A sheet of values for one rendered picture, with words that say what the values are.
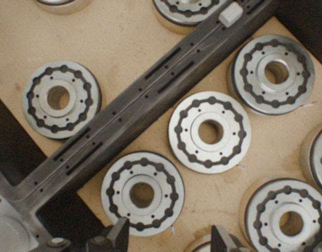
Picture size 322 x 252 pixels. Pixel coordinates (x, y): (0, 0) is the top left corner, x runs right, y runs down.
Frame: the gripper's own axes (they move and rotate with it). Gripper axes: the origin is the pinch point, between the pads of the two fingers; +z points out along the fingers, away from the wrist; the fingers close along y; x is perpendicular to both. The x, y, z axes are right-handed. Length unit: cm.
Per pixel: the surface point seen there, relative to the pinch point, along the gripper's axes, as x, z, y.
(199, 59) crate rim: 14.3, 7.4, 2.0
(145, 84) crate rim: 11.5, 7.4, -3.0
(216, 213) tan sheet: -2.6, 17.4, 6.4
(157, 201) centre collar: -0.8, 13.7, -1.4
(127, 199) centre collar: -0.7, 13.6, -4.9
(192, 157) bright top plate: 4.6, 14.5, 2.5
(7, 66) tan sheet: 15.7, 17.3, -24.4
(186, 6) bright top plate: 23.7, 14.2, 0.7
